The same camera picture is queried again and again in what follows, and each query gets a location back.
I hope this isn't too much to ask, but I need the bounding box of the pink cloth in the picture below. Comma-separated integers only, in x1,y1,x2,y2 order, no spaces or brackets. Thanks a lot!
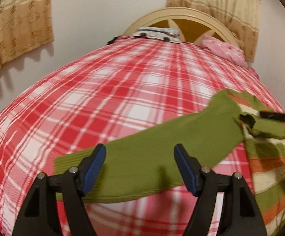
246,66,259,79

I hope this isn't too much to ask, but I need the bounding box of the beige patterned curtain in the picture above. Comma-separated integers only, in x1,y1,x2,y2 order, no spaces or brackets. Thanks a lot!
166,0,260,63
0,0,55,84

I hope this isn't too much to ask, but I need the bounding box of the pink pillow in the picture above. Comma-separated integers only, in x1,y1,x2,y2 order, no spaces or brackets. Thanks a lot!
201,35,246,67

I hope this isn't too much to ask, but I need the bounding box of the white patterned pillow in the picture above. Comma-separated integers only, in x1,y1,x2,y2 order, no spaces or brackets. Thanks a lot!
135,26,181,44

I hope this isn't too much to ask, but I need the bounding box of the red plaid bedsheet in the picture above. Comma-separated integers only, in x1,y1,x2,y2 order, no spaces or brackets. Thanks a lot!
0,37,285,236

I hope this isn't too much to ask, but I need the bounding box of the cream wooden headboard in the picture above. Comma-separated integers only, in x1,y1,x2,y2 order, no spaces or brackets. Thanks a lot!
123,7,247,56

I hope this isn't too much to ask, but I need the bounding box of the dark cloth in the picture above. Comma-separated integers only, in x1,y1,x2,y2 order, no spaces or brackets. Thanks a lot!
107,36,123,45

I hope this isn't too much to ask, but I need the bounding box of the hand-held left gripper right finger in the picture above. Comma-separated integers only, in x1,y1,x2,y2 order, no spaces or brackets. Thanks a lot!
174,144,268,236

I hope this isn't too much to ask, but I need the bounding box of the green striped sweater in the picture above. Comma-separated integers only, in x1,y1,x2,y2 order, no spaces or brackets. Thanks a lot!
54,88,285,235

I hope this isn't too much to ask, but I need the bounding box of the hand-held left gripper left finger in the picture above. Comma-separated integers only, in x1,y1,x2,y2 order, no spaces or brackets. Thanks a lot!
12,143,107,236

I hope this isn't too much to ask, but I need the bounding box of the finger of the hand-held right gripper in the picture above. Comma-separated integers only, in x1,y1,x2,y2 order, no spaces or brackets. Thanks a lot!
259,111,285,124

